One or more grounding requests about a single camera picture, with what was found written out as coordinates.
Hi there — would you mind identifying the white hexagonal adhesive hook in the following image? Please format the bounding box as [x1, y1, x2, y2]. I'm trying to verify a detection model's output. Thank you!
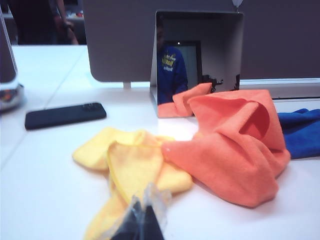
[231, 0, 244, 12]

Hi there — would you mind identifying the grey desk cable tray lid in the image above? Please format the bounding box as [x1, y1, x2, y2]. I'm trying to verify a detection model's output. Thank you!
[271, 86, 320, 100]

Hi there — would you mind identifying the black smartphone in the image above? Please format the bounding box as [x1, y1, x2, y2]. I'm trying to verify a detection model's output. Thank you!
[24, 101, 108, 131]

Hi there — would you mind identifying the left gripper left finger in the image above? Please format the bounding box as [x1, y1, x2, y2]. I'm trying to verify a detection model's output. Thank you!
[101, 195, 145, 240]

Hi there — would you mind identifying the square standing mirror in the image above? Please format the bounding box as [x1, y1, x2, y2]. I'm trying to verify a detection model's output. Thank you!
[149, 9, 245, 119]

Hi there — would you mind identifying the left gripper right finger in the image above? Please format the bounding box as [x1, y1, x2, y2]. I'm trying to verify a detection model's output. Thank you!
[143, 182, 172, 240]

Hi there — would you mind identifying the wide grey desk partition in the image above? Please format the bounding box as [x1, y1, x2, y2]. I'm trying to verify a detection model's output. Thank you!
[82, 0, 320, 90]

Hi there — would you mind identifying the blue microfiber rag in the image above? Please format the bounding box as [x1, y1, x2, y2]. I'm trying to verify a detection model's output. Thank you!
[276, 107, 320, 160]

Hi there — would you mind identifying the orange microfiber rag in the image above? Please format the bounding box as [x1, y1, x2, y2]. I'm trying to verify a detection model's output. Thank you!
[161, 89, 292, 208]

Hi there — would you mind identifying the person in dark shirt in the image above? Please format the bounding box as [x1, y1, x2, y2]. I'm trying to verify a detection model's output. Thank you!
[8, 0, 85, 46]

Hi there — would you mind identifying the yellow microfiber rag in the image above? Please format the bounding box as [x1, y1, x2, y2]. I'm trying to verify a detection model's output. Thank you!
[71, 126, 194, 240]

